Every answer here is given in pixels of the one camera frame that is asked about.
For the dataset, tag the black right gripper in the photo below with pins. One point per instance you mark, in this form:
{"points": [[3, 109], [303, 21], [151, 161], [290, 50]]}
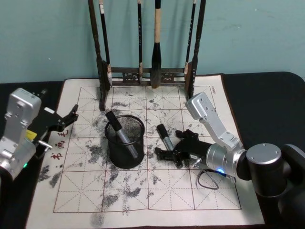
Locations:
{"points": [[194, 151]]}

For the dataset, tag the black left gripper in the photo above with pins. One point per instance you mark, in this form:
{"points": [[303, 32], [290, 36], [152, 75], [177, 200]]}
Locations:
{"points": [[51, 122]]}

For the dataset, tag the black and grey marker pen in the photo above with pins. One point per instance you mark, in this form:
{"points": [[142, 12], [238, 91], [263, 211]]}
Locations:
{"points": [[114, 121], [164, 134]]}

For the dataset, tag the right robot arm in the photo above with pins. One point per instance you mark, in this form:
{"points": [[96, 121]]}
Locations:
{"points": [[267, 167]]}

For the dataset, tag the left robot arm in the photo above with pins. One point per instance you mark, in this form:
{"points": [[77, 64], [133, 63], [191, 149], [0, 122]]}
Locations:
{"points": [[19, 114]]}

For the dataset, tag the white gridded calligraphy practice mat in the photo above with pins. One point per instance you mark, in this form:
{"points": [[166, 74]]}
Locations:
{"points": [[166, 190]]}

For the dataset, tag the dark wooden brush rack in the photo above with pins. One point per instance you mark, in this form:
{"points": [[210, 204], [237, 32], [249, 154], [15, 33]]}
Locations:
{"points": [[101, 71]]}

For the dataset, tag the thin black white-tipped calligraphy brush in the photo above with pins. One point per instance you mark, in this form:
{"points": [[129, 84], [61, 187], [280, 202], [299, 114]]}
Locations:
{"points": [[104, 35]]}

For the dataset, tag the black table cloth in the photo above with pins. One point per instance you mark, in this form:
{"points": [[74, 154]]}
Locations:
{"points": [[262, 107]]}

